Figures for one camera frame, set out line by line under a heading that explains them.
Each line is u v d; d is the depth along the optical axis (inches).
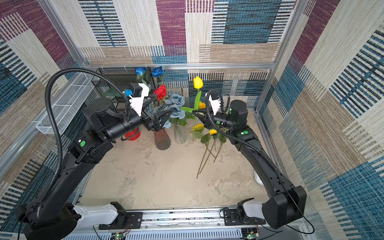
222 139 40.1
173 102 28.6
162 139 40.3
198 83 22.3
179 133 38.0
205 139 40.1
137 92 16.2
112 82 15.0
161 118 18.0
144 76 31.6
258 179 32.3
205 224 28.7
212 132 40.2
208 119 24.3
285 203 15.1
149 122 18.1
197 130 41.1
